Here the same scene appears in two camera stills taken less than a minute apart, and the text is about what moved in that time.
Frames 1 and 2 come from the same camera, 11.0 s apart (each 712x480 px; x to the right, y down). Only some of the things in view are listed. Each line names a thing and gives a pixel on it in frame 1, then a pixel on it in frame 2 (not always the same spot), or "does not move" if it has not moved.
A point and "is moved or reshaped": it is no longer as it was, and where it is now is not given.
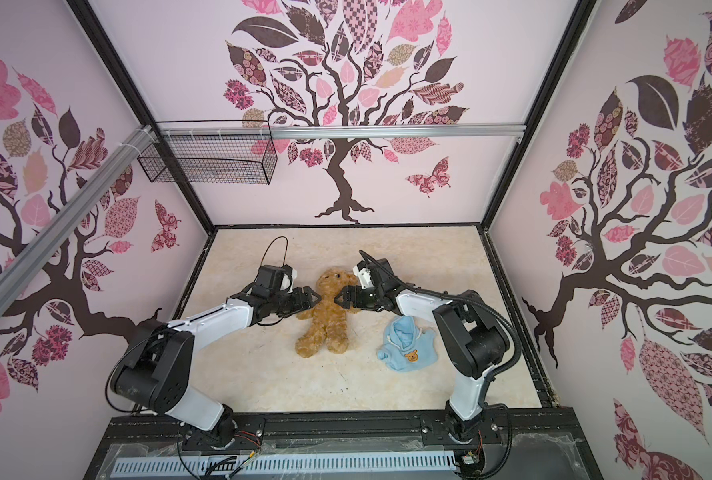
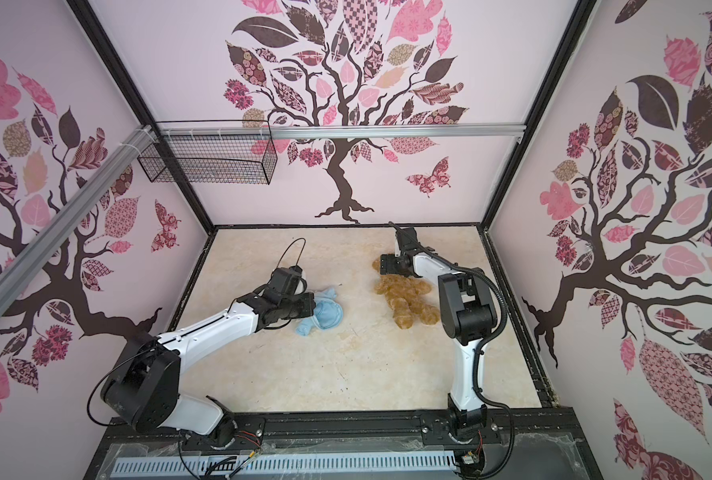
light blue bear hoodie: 407,347 -> 327,315
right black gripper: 348,292 -> 389,264
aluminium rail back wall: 340,131 does not move
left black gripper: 300,304 does not move
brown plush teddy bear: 329,323 is moved or reshaped
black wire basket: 212,152 does not move
